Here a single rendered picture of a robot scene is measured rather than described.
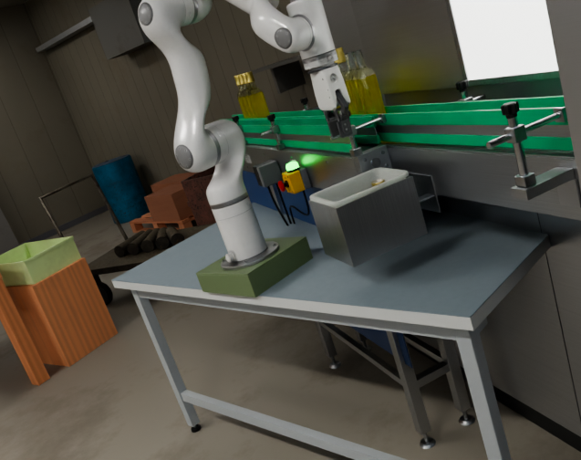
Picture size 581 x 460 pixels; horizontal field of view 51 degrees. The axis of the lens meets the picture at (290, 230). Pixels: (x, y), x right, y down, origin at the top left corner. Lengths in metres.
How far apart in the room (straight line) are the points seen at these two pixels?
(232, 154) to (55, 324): 2.38
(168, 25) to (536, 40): 0.91
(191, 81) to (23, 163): 7.24
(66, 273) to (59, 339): 0.40
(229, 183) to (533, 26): 0.90
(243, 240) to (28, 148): 7.28
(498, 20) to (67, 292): 3.14
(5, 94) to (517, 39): 7.98
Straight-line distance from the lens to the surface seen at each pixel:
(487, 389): 1.53
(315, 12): 1.49
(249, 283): 1.77
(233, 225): 1.82
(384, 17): 1.91
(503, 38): 1.53
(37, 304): 3.97
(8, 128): 8.92
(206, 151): 1.76
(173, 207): 6.14
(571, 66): 0.91
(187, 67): 1.77
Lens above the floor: 1.38
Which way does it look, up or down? 16 degrees down
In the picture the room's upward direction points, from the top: 18 degrees counter-clockwise
